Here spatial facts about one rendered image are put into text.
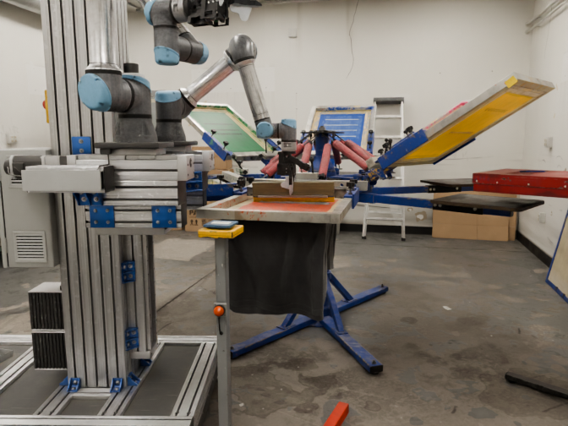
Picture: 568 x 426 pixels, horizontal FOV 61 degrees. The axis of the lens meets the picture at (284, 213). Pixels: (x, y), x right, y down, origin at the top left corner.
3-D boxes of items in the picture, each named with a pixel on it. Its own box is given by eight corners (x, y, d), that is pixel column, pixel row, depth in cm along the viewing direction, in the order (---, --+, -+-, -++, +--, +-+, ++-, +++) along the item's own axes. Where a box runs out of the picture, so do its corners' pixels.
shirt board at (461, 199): (544, 215, 256) (546, 200, 255) (519, 226, 227) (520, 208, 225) (339, 194, 346) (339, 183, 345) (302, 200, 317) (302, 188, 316)
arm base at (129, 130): (108, 142, 171) (106, 113, 169) (122, 142, 186) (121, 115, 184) (150, 142, 170) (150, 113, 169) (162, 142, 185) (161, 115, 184)
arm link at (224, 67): (154, 104, 231) (243, 28, 222) (164, 106, 245) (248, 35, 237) (170, 124, 232) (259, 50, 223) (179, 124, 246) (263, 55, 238)
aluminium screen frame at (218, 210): (340, 223, 184) (340, 214, 184) (195, 218, 197) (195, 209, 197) (357, 198, 260) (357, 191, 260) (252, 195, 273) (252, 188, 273)
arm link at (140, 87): (159, 115, 179) (157, 77, 177) (133, 113, 167) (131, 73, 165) (134, 115, 184) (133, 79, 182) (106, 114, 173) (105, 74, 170)
